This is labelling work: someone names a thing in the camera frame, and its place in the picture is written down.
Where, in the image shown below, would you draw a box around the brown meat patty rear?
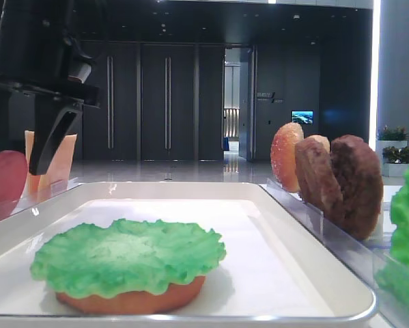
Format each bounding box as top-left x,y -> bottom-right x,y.
330,135 -> 384,241

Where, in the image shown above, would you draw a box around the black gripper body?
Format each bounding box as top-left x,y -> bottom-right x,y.
0,1 -> 99,106

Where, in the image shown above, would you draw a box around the orange cheese slice left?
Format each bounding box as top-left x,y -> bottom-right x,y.
25,131 -> 40,195

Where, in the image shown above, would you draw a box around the brown meat patty front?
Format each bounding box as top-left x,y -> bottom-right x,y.
295,137 -> 344,226

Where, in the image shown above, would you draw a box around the green lettuce leaf in holder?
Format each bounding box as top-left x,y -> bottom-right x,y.
374,157 -> 409,317

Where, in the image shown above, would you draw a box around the dark double doors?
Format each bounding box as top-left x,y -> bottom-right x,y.
82,42 -> 224,161

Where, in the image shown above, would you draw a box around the orange cheese slice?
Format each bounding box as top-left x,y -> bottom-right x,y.
38,134 -> 77,191
25,131 -> 40,195

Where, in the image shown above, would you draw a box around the wall screen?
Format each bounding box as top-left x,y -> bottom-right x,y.
291,111 -> 313,125

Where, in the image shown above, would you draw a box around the green lettuce leaf on bun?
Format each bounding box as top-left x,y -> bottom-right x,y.
30,219 -> 226,299

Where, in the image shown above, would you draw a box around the potted plants white planter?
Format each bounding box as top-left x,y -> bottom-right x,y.
376,126 -> 409,178

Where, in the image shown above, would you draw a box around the bottom bun slice on tray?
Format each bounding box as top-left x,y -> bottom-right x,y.
56,276 -> 206,315

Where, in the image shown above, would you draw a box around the red tomato slice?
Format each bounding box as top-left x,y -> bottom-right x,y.
0,150 -> 28,203

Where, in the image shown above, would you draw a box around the clear acrylic patty holder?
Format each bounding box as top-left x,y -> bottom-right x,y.
258,177 -> 409,301

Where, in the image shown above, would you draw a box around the orange cheese slice right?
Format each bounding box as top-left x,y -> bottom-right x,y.
38,134 -> 77,191

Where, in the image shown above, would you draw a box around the bun slice inner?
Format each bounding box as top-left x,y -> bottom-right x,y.
307,135 -> 330,153

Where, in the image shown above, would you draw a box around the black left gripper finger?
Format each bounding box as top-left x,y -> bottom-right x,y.
29,94 -> 83,176

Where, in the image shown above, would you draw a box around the brown meat patty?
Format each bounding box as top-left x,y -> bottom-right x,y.
330,135 -> 384,241
295,137 -> 344,226

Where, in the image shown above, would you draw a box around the white metal tray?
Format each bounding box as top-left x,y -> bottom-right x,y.
0,182 -> 377,327

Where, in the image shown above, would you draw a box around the bun slice outer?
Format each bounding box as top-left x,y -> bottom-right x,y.
270,122 -> 304,193

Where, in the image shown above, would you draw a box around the clear acrylic lettuce holder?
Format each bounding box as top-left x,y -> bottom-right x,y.
373,249 -> 409,327

